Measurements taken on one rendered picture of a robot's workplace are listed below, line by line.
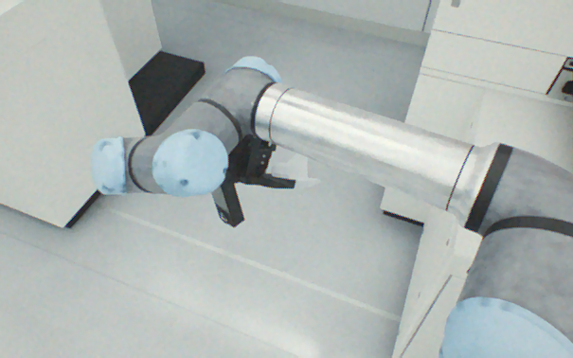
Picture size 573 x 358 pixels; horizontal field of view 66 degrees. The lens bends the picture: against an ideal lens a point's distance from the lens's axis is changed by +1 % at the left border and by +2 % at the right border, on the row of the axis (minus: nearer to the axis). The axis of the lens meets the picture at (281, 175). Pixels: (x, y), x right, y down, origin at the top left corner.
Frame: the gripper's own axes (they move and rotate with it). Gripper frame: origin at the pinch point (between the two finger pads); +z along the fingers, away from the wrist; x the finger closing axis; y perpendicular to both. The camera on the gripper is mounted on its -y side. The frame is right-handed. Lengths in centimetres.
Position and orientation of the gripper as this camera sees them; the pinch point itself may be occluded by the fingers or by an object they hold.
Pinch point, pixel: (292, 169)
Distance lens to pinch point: 80.8
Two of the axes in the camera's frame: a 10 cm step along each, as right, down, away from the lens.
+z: 7.3, -0.6, 6.8
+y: 2.2, -9.2, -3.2
